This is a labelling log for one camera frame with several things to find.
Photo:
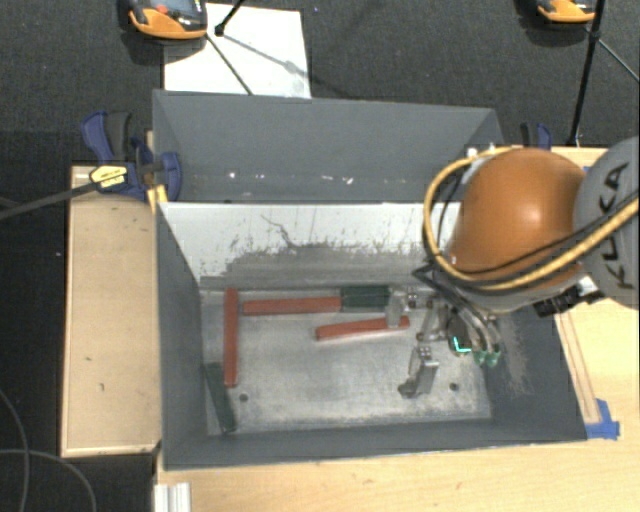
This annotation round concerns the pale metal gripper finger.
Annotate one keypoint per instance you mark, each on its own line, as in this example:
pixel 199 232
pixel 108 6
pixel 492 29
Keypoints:
pixel 424 372
pixel 396 311

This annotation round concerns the dark green flat block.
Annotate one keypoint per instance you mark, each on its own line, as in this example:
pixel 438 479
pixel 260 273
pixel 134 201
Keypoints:
pixel 365 291
pixel 365 304
pixel 221 400

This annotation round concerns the red-brown flat block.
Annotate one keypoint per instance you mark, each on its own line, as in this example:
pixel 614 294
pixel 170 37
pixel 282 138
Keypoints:
pixel 230 340
pixel 355 328
pixel 292 305

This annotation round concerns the grey metal bin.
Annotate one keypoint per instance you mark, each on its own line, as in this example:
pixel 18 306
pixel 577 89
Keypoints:
pixel 310 150

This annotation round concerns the pale wood board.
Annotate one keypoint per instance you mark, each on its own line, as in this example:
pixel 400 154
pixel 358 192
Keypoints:
pixel 112 310

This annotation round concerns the black cylinder on white bracket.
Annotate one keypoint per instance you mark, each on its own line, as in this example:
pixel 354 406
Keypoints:
pixel 555 304

